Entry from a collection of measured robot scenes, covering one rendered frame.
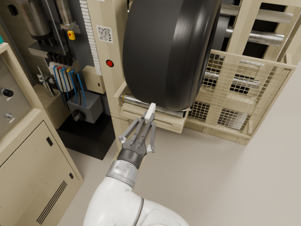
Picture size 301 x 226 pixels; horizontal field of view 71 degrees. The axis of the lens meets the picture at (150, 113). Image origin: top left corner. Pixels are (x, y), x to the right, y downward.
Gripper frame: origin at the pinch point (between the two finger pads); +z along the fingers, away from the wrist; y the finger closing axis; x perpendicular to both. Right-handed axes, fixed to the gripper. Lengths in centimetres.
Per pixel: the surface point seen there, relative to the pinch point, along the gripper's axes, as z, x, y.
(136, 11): 24.6, -21.5, 13.3
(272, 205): 23, 119, -87
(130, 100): 20.4, 26.8, 20.7
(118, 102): 16.9, 26.0, 25.4
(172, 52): 16.3, -14.3, -2.4
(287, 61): 76, 27, -55
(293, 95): 161, 138, -109
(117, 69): 29.6, 15.5, 30.5
